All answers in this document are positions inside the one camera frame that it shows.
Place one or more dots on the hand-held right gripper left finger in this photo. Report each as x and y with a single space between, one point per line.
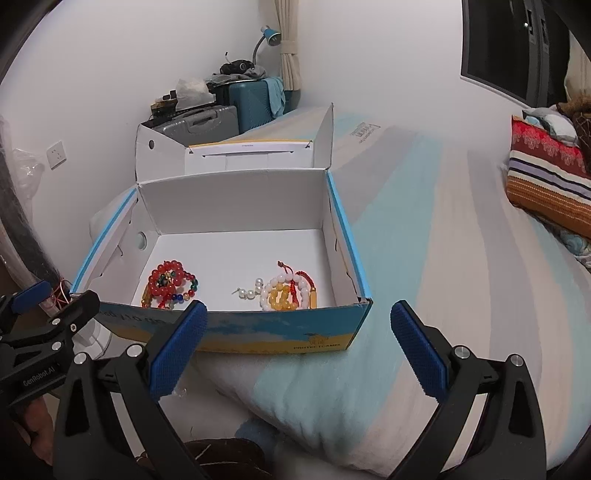
178 350

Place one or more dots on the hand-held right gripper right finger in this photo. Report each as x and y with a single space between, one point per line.
420 350

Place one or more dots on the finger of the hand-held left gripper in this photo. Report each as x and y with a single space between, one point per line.
76 314
30 296

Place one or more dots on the person's left hand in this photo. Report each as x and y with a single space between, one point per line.
32 434

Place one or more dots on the white round object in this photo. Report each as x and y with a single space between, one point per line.
94 339

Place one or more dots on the dark brown object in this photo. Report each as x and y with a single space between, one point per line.
226 461

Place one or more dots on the striped red pillow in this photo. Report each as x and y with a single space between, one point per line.
545 184

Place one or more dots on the grey hard case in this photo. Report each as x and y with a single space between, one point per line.
198 123

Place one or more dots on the white plastic bag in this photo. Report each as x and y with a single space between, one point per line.
191 87

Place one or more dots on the teal suitcase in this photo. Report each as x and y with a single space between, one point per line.
247 104

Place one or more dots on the light floral pillow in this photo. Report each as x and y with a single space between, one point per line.
556 127

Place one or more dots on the blue cloth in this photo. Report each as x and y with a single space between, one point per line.
276 94

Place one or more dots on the brown blanket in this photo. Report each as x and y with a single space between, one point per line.
577 113

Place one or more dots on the black bag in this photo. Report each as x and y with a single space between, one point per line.
240 68

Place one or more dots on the beige curtain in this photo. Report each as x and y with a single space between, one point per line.
288 55

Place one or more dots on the dark window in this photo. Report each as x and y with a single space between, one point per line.
503 46

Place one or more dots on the blue desk lamp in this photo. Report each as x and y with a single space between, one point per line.
270 36

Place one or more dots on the white wall socket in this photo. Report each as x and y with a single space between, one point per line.
56 154

